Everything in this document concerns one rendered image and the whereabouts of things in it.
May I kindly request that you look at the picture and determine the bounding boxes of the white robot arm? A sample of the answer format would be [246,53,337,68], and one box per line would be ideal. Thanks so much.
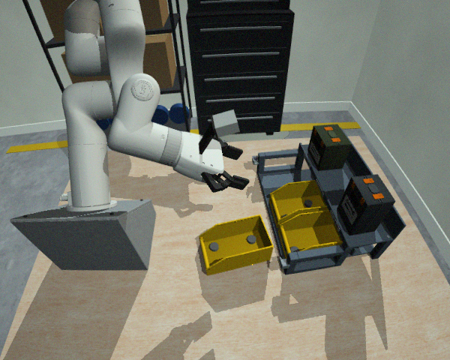
[59,0,240,212]

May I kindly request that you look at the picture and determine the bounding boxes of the dark green case with orange latches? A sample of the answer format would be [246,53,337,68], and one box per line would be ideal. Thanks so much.
[308,124,352,171]

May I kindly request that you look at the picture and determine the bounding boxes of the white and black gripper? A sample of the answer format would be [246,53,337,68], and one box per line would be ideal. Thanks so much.
[171,131,249,193]

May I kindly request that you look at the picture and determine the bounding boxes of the black case with orange latches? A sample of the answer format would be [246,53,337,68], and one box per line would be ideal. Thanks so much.
[337,174,396,236]

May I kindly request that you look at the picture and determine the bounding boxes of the yellow bin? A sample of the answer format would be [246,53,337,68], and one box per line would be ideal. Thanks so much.
[200,214,274,275]
[270,180,328,228]
[279,210,343,259]

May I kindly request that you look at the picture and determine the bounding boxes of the dark grey bin shelf rack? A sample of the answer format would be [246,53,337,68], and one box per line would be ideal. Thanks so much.
[252,133,406,275]

